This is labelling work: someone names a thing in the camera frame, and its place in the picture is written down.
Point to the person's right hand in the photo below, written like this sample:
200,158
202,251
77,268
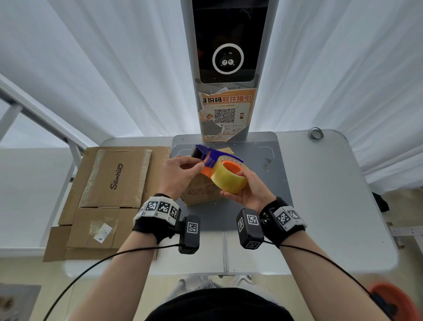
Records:
254,196

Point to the person's left hand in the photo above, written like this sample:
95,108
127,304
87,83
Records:
172,178

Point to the large cardboard box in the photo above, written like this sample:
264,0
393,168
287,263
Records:
160,151

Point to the red print cardboard box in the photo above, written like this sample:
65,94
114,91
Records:
198,191

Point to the blue orange tape dispenser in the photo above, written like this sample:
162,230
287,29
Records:
214,152
228,183

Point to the person's left forearm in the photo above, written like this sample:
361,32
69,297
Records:
115,281

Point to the person's right forearm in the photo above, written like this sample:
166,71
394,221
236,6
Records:
324,281

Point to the grey trousers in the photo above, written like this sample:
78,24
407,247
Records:
195,282

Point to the black shirt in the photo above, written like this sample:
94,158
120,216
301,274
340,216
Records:
218,307

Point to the white perforated metal bar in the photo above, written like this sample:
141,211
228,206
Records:
409,230

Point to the grey scanning mat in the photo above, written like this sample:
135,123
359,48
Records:
228,26

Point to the black object in basin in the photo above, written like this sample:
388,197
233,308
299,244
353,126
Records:
386,304

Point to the orange plastic basin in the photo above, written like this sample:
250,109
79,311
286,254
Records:
396,294

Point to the grey printed floor mat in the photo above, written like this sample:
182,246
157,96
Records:
20,301

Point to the white metal frame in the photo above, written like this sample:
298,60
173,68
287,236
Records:
33,112

